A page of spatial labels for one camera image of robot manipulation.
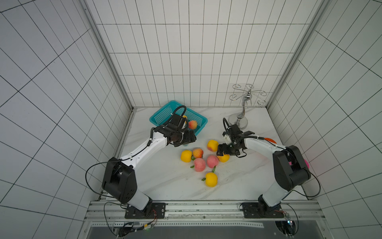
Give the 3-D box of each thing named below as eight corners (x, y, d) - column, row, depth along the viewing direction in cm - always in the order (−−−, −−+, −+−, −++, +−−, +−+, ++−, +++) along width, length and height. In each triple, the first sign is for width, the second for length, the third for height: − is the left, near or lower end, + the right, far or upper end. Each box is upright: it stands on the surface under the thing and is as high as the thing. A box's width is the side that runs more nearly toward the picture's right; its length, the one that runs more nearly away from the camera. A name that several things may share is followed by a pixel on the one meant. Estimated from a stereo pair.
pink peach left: (194, 172, 86) (194, 168, 82) (194, 160, 90) (194, 157, 87) (204, 172, 86) (205, 168, 82) (204, 160, 91) (204, 157, 87)
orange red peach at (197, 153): (192, 160, 92) (192, 156, 88) (192, 151, 96) (192, 147, 92) (202, 160, 92) (203, 156, 88) (202, 151, 96) (203, 147, 92)
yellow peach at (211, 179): (205, 186, 81) (206, 184, 77) (205, 175, 85) (205, 172, 81) (216, 186, 81) (217, 184, 77) (215, 175, 85) (216, 172, 81)
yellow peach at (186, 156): (180, 161, 90) (179, 158, 87) (183, 151, 94) (182, 148, 91) (189, 163, 89) (189, 160, 86) (192, 154, 93) (192, 150, 90)
